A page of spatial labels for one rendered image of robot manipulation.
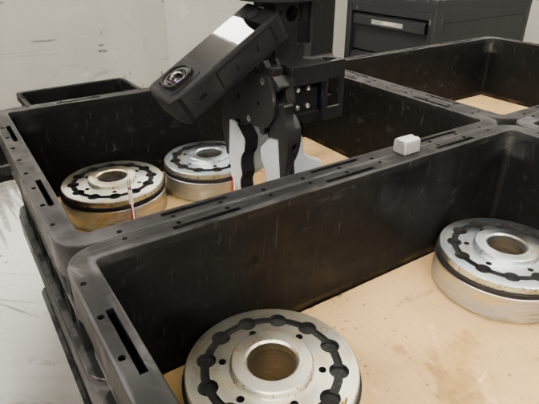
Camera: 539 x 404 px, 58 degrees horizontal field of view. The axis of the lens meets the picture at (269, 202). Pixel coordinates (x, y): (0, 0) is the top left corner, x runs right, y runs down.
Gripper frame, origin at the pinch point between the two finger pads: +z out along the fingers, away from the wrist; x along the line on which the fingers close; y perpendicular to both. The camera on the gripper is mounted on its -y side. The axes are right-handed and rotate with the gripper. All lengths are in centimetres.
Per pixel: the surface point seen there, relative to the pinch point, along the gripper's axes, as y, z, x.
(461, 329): 2.7, 1.9, -21.2
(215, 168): 0.2, -1.0, 8.0
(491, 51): 60, -6, 12
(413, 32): 131, 7, 82
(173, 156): -1.8, -1.0, 13.8
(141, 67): 113, 55, 286
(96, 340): -20.9, -7.2, -16.4
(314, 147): 18.1, 2.1, 11.6
